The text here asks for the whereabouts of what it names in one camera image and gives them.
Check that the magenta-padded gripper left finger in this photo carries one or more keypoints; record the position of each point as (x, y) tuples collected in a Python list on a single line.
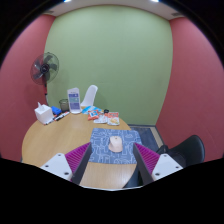
[(56, 164)]

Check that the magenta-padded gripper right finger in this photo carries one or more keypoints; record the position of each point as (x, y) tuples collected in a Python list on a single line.
[(165, 165)]

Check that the pale pink computer mouse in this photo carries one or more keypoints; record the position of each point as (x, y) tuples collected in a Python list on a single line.
[(115, 144)]

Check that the blue-grey patterned mouse pad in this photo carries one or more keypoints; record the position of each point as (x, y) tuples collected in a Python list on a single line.
[(100, 146)]

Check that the black chair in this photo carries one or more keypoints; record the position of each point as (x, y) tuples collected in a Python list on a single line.
[(188, 150)]

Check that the dark grey floor mat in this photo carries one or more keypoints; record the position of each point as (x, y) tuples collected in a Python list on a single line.
[(148, 135)]

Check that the white-bodied marker pen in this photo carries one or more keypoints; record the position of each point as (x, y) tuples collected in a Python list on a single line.
[(50, 121)]

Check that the red marker pen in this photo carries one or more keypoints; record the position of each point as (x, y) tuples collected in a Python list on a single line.
[(58, 116)]

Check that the black marker pen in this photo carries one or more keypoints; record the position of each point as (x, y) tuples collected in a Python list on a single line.
[(62, 116)]

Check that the white tissue box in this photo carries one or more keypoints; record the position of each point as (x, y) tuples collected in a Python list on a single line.
[(43, 114)]

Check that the small blue box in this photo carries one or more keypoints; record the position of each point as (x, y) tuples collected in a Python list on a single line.
[(56, 110)]

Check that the dark mesh pen cup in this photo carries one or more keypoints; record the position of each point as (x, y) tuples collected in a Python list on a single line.
[(63, 105)]

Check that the blue snack packet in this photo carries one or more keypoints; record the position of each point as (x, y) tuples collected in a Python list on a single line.
[(88, 109)]

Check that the clear stand with blue leaflet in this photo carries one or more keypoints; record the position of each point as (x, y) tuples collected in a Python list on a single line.
[(74, 100)]

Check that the yellow and orange snack packet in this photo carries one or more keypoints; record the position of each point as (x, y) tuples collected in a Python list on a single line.
[(113, 118)]

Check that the white plastic chair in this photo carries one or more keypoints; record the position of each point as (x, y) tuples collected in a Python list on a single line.
[(90, 96)]

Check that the black and red standing fan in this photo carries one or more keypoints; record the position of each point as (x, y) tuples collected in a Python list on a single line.
[(44, 68)]

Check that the ceiling air vent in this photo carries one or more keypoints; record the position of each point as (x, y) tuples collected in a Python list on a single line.
[(175, 14)]

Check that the round ceiling light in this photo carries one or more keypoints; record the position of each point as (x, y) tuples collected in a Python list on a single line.
[(67, 0), (154, 0)]

